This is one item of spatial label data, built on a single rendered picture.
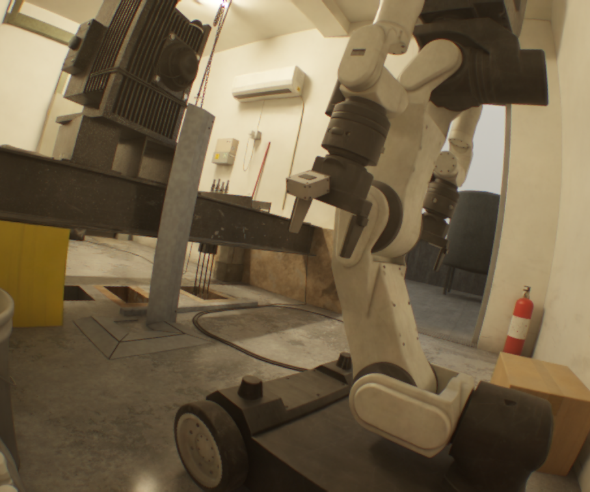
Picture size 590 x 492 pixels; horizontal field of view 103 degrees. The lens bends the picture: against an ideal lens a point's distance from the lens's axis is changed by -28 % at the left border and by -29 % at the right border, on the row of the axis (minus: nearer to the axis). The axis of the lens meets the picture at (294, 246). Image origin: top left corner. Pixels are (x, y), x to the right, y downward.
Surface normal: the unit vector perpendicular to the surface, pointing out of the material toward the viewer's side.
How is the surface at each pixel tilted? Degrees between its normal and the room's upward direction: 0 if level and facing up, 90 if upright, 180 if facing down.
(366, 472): 0
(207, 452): 90
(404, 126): 115
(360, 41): 90
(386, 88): 101
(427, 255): 90
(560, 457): 90
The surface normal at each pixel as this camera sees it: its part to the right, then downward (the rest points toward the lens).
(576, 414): -0.51, -0.07
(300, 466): 0.19, -0.98
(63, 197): 0.82, 0.18
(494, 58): -0.68, 0.29
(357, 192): 0.68, 0.36
